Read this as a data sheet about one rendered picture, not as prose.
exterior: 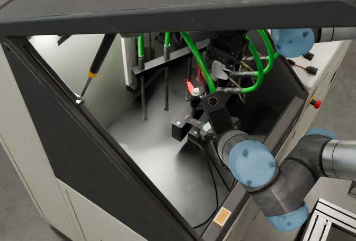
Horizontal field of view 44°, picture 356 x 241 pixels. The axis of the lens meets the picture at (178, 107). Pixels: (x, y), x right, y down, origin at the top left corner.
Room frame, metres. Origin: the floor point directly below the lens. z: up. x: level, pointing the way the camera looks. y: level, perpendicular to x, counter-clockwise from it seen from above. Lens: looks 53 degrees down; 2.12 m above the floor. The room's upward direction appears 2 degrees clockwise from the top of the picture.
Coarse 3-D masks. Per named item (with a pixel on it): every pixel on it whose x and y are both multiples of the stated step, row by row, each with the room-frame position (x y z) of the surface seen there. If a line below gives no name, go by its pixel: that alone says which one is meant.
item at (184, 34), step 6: (186, 36) 0.74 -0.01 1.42; (138, 42) 0.92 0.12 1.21; (186, 42) 0.73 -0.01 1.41; (192, 42) 0.72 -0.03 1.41; (138, 48) 0.92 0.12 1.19; (192, 48) 0.71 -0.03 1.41; (138, 54) 0.92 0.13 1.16; (198, 54) 0.70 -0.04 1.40; (198, 60) 0.69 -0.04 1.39; (204, 66) 0.68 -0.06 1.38; (204, 72) 0.67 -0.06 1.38; (210, 78) 0.66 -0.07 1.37; (210, 84) 0.65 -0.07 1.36; (210, 90) 0.64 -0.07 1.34
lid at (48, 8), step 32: (32, 0) 0.69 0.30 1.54; (64, 0) 0.61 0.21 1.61; (96, 0) 0.55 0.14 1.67; (128, 0) 0.50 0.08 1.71; (160, 0) 0.46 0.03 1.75; (192, 0) 0.42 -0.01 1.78; (224, 0) 0.39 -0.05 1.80; (256, 0) 0.37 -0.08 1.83; (288, 0) 0.35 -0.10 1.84; (320, 0) 0.33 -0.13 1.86; (352, 0) 0.32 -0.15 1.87; (0, 32) 0.64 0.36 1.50; (32, 32) 0.58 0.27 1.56; (64, 32) 0.54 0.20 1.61; (96, 32) 0.49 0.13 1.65; (128, 32) 0.46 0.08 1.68
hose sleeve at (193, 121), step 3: (189, 117) 0.71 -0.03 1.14; (189, 120) 0.70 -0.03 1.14; (192, 120) 0.69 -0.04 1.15; (195, 120) 0.69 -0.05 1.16; (198, 120) 0.69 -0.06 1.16; (192, 123) 0.68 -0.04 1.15; (195, 123) 0.67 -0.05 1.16; (198, 123) 0.67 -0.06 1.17; (201, 123) 0.66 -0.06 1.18; (204, 123) 0.66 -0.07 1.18; (195, 126) 0.67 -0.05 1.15; (198, 126) 0.66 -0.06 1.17; (201, 126) 0.65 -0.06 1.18
